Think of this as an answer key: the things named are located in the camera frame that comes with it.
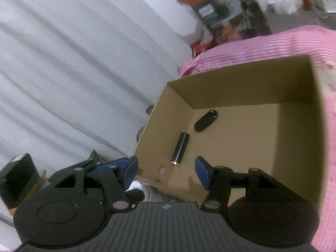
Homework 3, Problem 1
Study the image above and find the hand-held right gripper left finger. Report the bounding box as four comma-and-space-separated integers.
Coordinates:
50, 156, 144, 212

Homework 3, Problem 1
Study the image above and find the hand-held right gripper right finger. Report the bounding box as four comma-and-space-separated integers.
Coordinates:
194, 156, 286, 213

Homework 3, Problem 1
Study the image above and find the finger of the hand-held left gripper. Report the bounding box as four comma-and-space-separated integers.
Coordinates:
70, 150, 130, 175

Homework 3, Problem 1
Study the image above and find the black cylinder tube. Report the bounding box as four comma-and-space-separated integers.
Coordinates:
171, 132, 190, 166

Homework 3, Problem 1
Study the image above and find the brown cardboard box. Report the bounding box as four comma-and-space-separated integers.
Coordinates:
133, 55, 328, 214

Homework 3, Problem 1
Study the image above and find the black oval key fob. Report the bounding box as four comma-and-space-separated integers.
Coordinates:
194, 109, 218, 132

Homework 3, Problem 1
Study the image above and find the black box with label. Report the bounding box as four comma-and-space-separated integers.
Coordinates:
0, 153, 41, 210

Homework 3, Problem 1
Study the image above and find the white curtain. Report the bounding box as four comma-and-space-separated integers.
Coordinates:
0, 0, 204, 250

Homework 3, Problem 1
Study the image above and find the red bag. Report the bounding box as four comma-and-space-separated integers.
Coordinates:
190, 41, 210, 58

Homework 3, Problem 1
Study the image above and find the pink checkered cloth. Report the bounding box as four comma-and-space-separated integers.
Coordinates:
178, 25, 336, 252

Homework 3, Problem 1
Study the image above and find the orange printed appliance box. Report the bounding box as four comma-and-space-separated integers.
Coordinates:
171, 0, 272, 45

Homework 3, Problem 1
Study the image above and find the white plastic bag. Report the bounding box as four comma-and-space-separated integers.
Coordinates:
266, 0, 302, 14

